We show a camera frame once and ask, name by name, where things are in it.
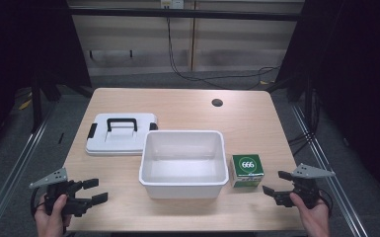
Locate black curtain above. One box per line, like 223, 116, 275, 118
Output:
0, 0, 92, 166
274, 0, 380, 198

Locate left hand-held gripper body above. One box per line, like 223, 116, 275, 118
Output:
29, 167, 94, 218

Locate aluminium floor rail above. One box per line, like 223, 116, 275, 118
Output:
290, 104, 370, 237
0, 105, 55, 236

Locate green and white carton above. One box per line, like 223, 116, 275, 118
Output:
231, 153, 266, 189

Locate black wall cable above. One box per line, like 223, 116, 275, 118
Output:
166, 17, 281, 91

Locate black horizontal frame bar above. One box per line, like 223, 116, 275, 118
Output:
68, 7, 303, 23

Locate yellow floor tape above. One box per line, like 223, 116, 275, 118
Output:
17, 98, 34, 112

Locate white plastic storage box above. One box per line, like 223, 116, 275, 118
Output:
138, 129, 230, 200

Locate person's right hand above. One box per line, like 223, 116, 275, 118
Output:
289, 193, 331, 237

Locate white wall socket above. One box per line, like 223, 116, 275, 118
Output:
160, 0, 186, 10

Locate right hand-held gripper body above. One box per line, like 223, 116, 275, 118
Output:
273, 163, 337, 209

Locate black floor cables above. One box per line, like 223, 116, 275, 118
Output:
287, 130, 315, 156

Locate person's left hand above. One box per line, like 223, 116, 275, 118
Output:
34, 194, 74, 237

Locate white lid with black handle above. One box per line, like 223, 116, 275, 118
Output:
85, 113, 159, 157

